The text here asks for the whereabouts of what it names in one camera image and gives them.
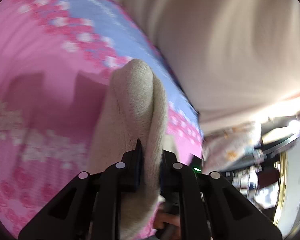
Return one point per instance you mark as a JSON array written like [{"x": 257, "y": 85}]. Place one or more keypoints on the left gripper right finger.
[{"x": 209, "y": 206}]

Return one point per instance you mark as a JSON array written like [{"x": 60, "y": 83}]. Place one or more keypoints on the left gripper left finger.
[{"x": 89, "y": 206}]

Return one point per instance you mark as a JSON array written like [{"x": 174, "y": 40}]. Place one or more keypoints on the beige knitted sweater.
[{"x": 135, "y": 108}]

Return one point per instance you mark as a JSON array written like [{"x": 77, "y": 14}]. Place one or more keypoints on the person's hand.
[{"x": 168, "y": 223}]

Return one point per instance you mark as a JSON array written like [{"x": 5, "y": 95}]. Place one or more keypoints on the cream patterned pillow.
[{"x": 224, "y": 147}]

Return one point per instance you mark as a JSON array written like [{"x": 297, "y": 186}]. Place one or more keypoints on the beige curtain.
[{"x": 236, "y": 60}]

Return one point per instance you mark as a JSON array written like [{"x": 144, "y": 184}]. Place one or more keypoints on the pink floral bed sheet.
[{"x": 56, "y": 59}]

